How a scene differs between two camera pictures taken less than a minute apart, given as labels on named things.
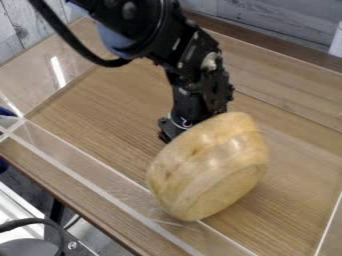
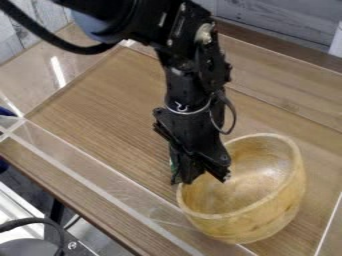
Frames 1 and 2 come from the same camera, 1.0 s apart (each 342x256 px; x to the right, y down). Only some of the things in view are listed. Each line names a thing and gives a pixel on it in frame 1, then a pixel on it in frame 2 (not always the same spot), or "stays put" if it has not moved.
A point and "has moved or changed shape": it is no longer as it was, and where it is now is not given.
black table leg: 56,212 stays put
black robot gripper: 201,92 to 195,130
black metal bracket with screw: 73,248 stays put
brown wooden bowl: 207,166 has moved or changed shape
